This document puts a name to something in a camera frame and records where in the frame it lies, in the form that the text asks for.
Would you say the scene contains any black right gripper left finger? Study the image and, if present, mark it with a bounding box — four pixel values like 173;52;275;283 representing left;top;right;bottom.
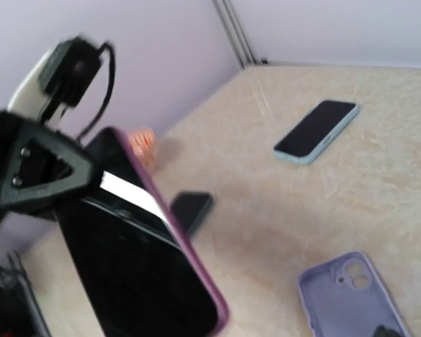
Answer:
0;117;104;224

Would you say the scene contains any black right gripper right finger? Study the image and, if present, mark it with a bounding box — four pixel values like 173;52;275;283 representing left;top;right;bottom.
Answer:
373;325;403;337

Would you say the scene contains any lavender phone case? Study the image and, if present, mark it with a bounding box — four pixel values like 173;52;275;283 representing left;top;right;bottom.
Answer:
298;251;411;336

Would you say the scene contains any black phone dark edge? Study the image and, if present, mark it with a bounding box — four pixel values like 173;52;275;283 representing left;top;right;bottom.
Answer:
55;127;229;336

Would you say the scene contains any light blue phone case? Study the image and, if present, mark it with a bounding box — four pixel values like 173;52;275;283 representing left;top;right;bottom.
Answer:
272;100;361;166

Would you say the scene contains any black phone white back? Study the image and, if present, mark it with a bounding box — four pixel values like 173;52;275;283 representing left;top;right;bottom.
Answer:
275;100;357;157

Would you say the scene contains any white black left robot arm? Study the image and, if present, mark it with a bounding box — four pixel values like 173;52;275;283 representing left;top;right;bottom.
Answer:
0;39;104;224

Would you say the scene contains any black phone green edge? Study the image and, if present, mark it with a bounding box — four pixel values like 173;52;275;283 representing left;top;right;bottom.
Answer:
170;191;214;237

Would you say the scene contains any red white patterned bowl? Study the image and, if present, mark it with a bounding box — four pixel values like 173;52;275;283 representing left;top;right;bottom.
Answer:
128;128;156;171

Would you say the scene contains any front aluminium rail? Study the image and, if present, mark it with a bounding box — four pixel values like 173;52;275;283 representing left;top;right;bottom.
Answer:
0;253;51;337

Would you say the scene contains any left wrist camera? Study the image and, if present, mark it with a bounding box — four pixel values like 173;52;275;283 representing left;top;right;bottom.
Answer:
38;36;102;107

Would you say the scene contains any left aluminium frame post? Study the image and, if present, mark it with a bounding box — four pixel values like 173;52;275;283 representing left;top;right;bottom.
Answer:
212;0;258;69

